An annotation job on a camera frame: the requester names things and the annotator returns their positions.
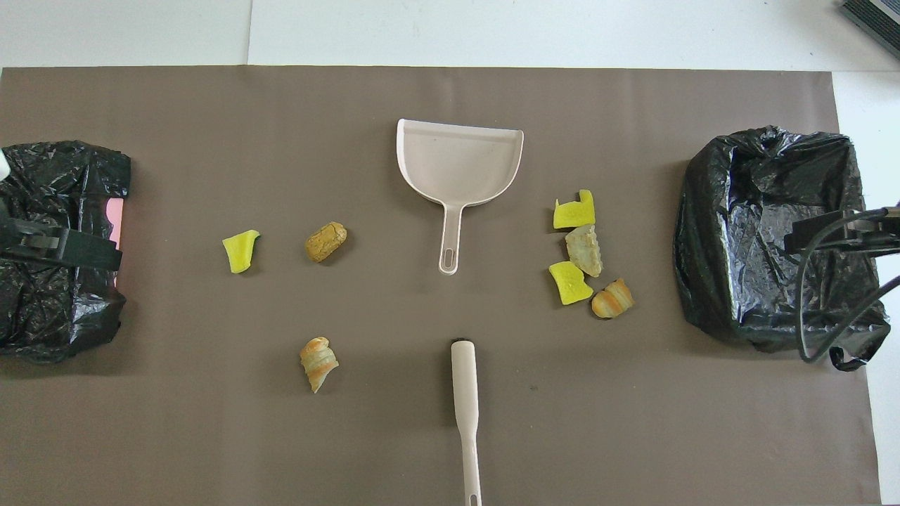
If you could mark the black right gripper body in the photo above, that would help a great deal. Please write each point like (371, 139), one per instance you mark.
(875, 228)

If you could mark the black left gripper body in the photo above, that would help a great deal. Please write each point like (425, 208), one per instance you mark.
(21, 239)

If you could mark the yellow sponge wedge piece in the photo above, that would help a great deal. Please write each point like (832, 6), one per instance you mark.
(240, 253)

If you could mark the orange striped croissant toy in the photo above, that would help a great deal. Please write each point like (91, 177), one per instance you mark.
(612, 300)

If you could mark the brown potato-shaped bread toy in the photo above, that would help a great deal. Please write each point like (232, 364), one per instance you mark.
(325, 242)

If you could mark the pale beige rock-like chunk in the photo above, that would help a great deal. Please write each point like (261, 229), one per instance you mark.
(585, 251)

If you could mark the yellow sponge piece with notch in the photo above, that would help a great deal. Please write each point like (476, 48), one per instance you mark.
(573, 214)

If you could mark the tan striped croissant toy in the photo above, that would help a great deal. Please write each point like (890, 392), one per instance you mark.
(318, 362)

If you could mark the yellow sponge square piece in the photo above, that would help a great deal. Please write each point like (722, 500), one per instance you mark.
(569, 282)

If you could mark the pale pink plastic dustpan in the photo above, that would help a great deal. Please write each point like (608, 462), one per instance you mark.
(457, 161)

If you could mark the pale pink hand brush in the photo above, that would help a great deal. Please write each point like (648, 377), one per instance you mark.
(465, 379)

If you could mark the pink bin with black bag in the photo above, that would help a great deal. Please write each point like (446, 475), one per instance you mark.
(56, 309)

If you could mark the bin lined with black bag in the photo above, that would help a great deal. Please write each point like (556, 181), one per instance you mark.
(738, 211)

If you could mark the dark grey ribbed device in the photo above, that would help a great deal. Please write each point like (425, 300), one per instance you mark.
(875, 17)

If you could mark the brown paper table mat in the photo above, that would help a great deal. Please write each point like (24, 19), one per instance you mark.
(422, 91)

